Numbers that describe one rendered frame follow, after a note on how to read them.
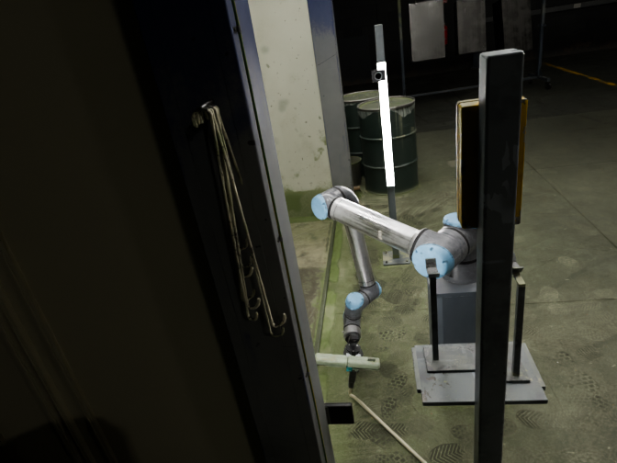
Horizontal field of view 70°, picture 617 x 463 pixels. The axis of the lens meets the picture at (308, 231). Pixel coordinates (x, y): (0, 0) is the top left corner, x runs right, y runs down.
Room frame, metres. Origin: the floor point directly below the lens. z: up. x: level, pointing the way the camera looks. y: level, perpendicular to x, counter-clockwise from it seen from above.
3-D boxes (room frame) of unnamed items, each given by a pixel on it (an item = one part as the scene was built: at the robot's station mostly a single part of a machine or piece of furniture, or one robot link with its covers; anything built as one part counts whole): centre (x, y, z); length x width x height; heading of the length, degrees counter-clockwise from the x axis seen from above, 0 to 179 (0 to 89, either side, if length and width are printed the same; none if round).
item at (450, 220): (1.62, -0.63, 0.83); 0.17 x 0.15 x 0.18; 131
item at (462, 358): (0.94, -0.40, 0.95); 0.26 x 0.15 x 0.32; 79
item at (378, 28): (2.91, -0.63, 0.82); 0.05 x 0.05 x 1.64; 79
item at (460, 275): (1.63, -0.64, 0.69); 0.19 x 0.19 x 0.10
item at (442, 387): (0.92, -0.39, 0.78); 0.31 x 0.23 x 0.01; 79
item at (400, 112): (4.41, -0.97, 0.44); 0.59 x 0.58 x 0.89; 4
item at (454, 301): (1.63, -0.64, 0.32); 0.31 x 0.31 x 0.64; 79
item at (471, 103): (0.84, -0.38, 1.42); 0.12 x 0.06 x 0.26; 79
